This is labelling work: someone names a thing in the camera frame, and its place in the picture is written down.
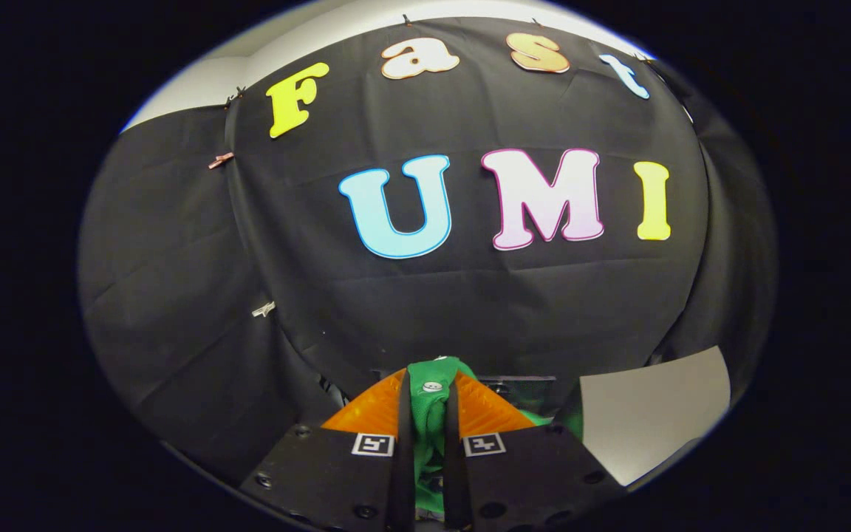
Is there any green polo shirt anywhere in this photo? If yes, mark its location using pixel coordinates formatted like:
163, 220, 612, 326
406, 356, 585, 518

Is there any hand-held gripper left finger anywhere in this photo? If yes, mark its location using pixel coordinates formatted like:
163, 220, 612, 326
237, 367, 417, 532

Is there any black backdrop cloth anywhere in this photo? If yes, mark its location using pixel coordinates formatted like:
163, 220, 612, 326
78, 16, 777, 488

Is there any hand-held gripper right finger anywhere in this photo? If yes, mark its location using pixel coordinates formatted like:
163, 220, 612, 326
444, 369, 627, 532

